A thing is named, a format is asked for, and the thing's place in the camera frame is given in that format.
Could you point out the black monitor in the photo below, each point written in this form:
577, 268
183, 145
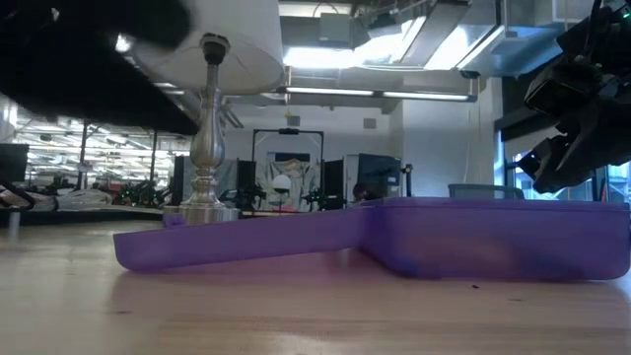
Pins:
12, 163

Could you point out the black pole stand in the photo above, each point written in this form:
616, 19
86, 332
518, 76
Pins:
407, 180

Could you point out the white shade silver table lamp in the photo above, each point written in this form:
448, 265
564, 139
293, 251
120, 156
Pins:
207, 148

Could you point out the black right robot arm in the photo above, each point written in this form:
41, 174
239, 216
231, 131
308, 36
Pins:
606, 29

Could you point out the black rectangular stand frame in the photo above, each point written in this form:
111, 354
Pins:
288, 131

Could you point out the long ceiling light strip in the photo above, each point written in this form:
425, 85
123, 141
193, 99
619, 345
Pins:
374, 92

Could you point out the purple plastic supply box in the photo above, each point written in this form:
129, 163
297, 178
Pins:
493, 236

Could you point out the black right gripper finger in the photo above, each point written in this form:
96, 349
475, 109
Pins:
562, 165
564, 89

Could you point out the dark cabinet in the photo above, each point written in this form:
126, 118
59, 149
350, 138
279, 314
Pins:
379, 170

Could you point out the white globe lamp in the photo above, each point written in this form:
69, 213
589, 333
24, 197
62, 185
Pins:
281, 182

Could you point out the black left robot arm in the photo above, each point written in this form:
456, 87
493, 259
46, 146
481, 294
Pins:
74, 74

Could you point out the grey chair back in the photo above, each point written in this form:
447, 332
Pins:
485, 191

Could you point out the person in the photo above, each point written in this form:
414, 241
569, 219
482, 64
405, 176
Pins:
364, 192

